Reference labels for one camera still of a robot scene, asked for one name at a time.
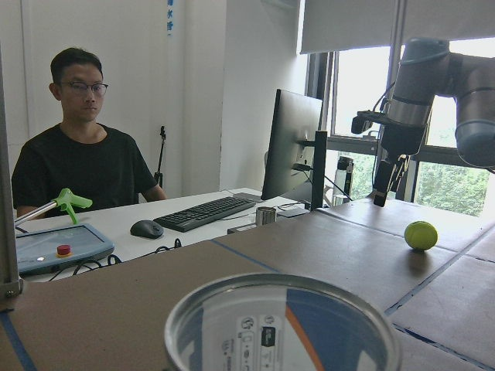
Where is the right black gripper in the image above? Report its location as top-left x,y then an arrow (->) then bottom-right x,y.
374,124 -> 425,207

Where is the yellow tennis ball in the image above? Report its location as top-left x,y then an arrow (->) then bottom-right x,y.
404,221 -> 439,251

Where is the clear tennis ball can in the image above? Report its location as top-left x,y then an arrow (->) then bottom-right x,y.
164,273 -> 401,370

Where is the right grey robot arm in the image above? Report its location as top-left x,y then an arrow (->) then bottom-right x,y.
369,38 -> 494,206

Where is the clear water bottle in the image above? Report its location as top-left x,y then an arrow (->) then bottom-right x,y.
332,155 -> 354,206

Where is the black computer monitor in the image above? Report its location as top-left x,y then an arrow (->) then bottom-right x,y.
261,89 -> 324,208

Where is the small metal cup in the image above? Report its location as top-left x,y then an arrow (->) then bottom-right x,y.
255,206 -> 277,226

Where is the black keyboard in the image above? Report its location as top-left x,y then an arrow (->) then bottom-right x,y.
154,196 -> 255,232

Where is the black computer mouse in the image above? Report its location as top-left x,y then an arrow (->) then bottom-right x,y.
130,220 -> 164,239

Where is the man in black shirt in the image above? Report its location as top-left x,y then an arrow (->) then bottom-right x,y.
12,47 -> 166,216

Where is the blue teach pendant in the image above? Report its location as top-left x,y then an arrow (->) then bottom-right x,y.
15,223 -> 114,276

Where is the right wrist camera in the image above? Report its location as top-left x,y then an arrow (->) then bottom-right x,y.
351,111 -> 387,134

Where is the green handled grabber tool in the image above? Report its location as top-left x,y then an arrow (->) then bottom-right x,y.
14,188 -> 93,227

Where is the grey metal post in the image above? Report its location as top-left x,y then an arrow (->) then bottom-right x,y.
0,42 -> 24,310

